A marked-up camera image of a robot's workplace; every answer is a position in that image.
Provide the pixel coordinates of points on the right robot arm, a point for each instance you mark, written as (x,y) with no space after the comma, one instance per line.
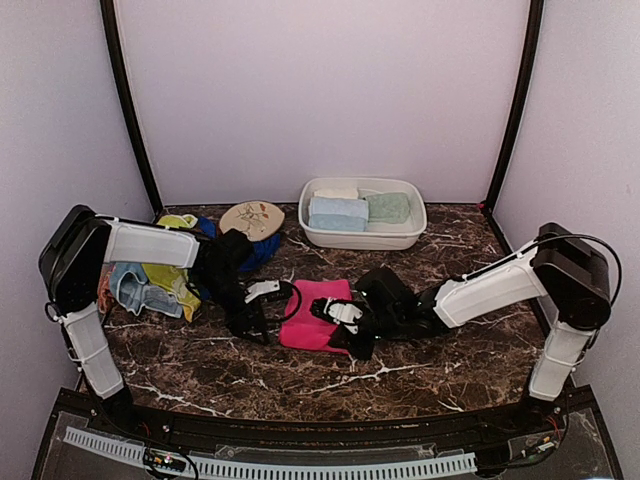
(570,270)

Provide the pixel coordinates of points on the green rolled towel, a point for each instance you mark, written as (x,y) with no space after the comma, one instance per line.
(390,207)

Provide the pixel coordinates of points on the yellow green patterned towel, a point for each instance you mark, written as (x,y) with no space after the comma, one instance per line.
(172,279)

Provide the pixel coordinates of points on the black right frame post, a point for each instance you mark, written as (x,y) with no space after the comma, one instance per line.
(518,103)

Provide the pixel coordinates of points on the light blue rolled towel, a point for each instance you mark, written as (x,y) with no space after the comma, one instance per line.
(355,208)
(335,222)

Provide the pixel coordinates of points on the white slotted cable duct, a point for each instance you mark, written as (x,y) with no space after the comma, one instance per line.
(240,463)

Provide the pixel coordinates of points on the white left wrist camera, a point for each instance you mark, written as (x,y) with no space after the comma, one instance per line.
(261,288)

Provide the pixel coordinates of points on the white rolled towel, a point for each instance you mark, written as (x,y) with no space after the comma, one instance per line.
(350,193)

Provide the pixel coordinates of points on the light blue rolled towel back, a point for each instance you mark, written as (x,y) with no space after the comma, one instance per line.
(355,208)

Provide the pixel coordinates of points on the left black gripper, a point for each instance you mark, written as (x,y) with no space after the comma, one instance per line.
(238,327)

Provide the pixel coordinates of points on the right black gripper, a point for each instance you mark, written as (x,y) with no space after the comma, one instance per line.
(342,338)

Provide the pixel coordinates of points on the orange peach towel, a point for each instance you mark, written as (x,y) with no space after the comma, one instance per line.
(105,299)

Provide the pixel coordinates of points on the light blue crumpled towel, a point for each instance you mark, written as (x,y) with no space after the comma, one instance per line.
(132,289)

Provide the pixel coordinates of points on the black front rail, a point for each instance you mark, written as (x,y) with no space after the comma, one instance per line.
(481,429)

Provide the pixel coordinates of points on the black left frame post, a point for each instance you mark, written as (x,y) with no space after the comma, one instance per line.
(119,71)

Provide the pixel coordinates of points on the white plastic tub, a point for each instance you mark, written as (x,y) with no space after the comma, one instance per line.
(377,236)

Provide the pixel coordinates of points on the black frame post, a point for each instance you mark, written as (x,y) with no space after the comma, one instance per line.
(518,103)
(119,71)

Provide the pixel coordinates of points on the light blue rolled towel front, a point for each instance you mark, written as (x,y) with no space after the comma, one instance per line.
(335,222)

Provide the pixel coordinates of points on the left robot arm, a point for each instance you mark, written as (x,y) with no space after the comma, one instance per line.
(71,264)

